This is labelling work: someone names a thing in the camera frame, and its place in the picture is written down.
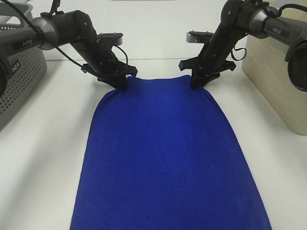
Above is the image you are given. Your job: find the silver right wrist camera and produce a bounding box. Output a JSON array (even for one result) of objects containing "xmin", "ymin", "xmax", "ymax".
[{"xmin": 186, "ymin": 31, "xmax": 214, "ymax": 44}]

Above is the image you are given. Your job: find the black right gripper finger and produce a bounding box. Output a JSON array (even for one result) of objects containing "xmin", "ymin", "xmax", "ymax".
[
  {"xmin": 201, "ymin": 73, "xmax": 220, "ymax": 87},
  {"xmin": 190, "ymin": 69, "xmax": 202, "ymax": 89}
]

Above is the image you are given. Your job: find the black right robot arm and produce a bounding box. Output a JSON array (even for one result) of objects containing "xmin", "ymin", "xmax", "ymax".
[{"xmin": 179, "ymin": 0, "xmax": 307, "ymax": 92}]

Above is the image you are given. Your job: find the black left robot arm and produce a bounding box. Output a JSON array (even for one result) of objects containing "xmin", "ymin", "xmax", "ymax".
[{"xmin": 0, "ymin": 10, "xmax": 138, "ymax": 94}]

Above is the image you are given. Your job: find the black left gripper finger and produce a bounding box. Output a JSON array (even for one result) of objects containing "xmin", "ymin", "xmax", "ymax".
[
  {"xmin": 116, "ymin": 74, "xmax": 127, "ymax": 89},
  {"xmin": 97, "ymin": 78, "xmax": 120, "ymax": 89}
]

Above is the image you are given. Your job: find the blue towel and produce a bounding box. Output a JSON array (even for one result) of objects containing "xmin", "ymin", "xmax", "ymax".
[{"xmin": 70, "ymin": 75, "xmax": 271, "ymax": 230}]

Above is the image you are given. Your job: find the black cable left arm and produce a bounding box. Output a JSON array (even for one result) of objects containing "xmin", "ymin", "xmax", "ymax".
[{"xmin": 4, "ymin": 0, "xmax": 128, "ymax": 70}]

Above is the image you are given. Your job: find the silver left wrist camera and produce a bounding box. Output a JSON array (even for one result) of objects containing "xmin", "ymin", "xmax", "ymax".
[{"xmin": 97, "ymin": 33, "xmax": 123, "ymax": 46}]

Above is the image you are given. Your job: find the beige bin with grey rim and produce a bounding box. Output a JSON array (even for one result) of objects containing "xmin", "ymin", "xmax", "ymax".
[{"xmin": 241, "ymin": 0, "xmax": 307, "ymax": 137}]

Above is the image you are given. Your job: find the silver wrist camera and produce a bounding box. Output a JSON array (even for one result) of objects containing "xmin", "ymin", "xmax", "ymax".
[
  {"xmin": 186, "ymin": 31, "xmax": 214, "ymax": 44},
  {"xmin": 97, "ymin": 33, "xmax": 123, "ymax": 46}
]

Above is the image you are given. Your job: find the grey perforated plastic basket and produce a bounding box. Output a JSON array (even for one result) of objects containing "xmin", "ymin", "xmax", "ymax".
[{"xmin": 0, "ymin": 2, "xmax": 47, "ymax": 129}]

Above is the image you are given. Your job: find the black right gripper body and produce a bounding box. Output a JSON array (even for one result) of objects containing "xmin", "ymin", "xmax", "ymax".
[{"xmin": 179, "ymin": 52, "xmax": 235, "ymax": 75}]

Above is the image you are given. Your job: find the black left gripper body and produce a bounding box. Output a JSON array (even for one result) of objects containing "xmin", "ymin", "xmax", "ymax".
[{"xmin": 81, "ymin": 48, "xmax": 138, "ymax": 81}]

